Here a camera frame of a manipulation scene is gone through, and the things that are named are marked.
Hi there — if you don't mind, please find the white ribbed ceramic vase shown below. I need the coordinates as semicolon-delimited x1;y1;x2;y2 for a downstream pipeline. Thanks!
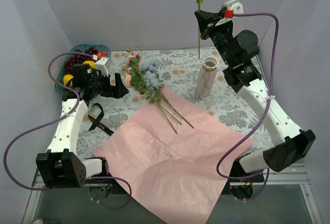
195;57;219;98

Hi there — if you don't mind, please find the black ribbon gold lettering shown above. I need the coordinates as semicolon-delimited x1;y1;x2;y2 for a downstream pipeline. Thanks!
87;103;114;136

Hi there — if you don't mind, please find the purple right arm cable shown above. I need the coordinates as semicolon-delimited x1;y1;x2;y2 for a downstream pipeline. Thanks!
216;12;281;201

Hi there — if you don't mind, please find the artificial flower bunch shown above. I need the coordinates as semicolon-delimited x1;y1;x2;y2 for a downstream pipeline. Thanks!
122;48;193;133

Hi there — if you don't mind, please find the purple paper bouquet wrap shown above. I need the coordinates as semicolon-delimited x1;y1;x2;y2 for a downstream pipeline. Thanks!
93;88;253;223

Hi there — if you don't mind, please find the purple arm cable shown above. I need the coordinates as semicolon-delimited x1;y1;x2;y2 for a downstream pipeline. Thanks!
3;52;132;210
216;12;281;201

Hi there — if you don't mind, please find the yellow mango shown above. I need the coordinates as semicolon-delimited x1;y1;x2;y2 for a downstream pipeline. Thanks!
83;60;95;68

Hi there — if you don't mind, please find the aluminium frame rail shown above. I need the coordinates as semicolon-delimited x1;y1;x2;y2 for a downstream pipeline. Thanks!
23;164;322;223

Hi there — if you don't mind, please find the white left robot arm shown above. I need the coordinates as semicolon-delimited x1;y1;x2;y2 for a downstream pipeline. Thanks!
36;59;128;188

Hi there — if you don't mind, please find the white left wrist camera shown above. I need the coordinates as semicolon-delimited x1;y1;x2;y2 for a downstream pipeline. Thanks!
95;57;110;77

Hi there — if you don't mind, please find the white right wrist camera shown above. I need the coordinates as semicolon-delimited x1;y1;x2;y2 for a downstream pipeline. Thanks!
215;0;243;27

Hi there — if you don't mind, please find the dark red grape bunch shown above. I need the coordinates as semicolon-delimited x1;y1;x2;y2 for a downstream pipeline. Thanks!
63;47;98;74

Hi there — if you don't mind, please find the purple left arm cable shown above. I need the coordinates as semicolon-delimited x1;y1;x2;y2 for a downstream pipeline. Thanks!
3;52;132;210

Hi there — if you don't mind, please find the red apple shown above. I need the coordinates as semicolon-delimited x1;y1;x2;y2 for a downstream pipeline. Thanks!
97;51;108;58

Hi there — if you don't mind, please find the teal plastic fruit basket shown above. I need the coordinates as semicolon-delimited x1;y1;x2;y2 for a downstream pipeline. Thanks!
55;44;111;95

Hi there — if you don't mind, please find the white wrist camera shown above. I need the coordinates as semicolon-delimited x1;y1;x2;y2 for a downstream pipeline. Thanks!
95;57;110;77
215;0;243;27

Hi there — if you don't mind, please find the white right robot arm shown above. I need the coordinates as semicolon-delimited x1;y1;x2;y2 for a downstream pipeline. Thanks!
194;9;316;182

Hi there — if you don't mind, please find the floral tablecloth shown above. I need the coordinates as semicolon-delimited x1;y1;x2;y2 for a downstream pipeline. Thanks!
76;48;273;159

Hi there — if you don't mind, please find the yellow pear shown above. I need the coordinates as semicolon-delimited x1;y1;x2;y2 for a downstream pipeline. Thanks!
63;74;73;88

